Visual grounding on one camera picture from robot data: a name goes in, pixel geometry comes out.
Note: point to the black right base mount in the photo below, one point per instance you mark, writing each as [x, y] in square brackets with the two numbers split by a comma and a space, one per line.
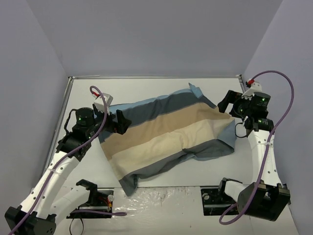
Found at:
[214, 203]

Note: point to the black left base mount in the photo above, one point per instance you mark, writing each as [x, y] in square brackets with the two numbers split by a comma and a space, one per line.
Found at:
[102, 202]

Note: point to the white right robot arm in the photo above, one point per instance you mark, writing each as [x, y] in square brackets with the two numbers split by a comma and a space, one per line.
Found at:
[266, 196]

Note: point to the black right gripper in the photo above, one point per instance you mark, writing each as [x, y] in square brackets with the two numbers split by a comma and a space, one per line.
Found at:
[233, 105]

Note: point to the blue striped pillowcase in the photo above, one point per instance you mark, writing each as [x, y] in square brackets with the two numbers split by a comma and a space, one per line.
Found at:
[164, 132]

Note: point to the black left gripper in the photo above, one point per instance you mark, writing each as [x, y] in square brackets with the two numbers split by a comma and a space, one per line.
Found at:
[111, 122]

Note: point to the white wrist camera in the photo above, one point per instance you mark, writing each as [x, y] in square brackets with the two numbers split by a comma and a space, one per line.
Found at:
[252, 87]
[103, 98]

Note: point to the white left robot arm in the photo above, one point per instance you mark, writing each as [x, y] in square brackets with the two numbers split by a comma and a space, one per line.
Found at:
[40, 213]

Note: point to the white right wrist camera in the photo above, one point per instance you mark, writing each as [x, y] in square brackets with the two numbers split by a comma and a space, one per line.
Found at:
[252, 87]

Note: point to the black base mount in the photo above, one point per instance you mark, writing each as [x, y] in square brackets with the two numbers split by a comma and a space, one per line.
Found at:
[214, 203]
[102, 202]

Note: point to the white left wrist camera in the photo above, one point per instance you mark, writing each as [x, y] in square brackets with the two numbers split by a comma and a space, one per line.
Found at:
[103, 98]

